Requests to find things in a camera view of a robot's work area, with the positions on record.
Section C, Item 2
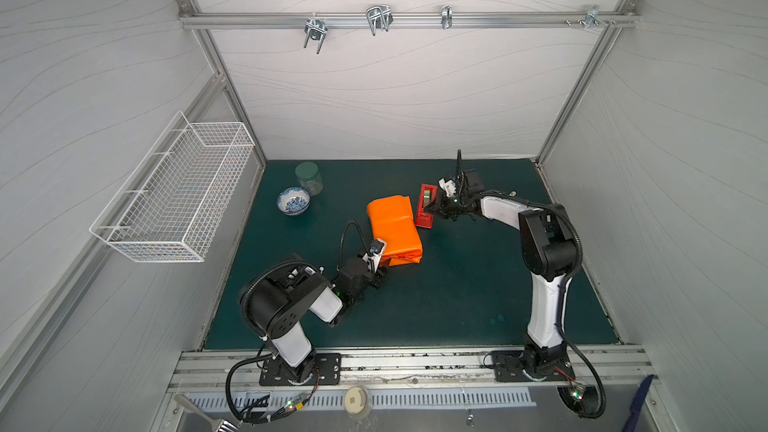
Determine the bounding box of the orange wrapping paper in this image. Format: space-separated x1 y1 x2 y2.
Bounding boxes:
367 195 423 266

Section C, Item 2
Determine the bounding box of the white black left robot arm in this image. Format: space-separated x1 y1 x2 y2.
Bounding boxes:
238 254 389 384

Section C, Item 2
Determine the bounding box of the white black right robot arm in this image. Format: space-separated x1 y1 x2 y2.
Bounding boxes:
425 189 583 381

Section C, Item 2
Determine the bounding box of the red tape dispenser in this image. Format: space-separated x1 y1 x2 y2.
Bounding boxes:
414 184 437 229

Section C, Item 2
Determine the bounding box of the blue white ceramic bowl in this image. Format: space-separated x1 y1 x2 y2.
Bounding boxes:
276 186 311 216

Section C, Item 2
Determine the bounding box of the green lidded glass jar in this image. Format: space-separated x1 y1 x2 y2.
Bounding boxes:
294 161 323 196

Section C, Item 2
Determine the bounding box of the round white puck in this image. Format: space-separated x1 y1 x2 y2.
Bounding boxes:
343 385 372 420

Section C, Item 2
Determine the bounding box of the metal u-bolt clamp middle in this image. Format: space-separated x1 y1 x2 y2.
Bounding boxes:
365 5 393 36

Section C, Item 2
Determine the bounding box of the metal u-bolt clamp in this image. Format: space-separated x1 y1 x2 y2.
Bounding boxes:
365 5 393 36
303 17 328 54

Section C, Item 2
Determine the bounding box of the metal u-bolt clamp left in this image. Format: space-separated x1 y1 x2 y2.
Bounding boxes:
303 17 328 54

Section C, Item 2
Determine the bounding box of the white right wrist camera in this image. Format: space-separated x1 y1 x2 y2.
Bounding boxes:
438 178 457 198

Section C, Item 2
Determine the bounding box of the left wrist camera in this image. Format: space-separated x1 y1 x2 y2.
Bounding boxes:
363 239 387 274

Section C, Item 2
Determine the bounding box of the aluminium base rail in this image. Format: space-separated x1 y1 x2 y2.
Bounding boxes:
169 345 655 392

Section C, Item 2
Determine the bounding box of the metal ring clamp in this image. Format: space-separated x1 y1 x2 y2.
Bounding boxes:
441 5 453 30

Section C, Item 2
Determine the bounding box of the white wire basket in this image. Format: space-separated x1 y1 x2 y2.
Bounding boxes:
89 111 255 263

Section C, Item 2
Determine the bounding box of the metal bracket clamp right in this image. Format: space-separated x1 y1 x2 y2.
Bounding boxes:
563 5 618 30

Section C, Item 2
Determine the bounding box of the aluminium cross rail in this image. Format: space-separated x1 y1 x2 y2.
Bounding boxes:
179 8 641 30

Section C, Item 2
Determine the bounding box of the blue handled tool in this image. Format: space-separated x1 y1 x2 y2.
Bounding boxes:
621 375 655 432

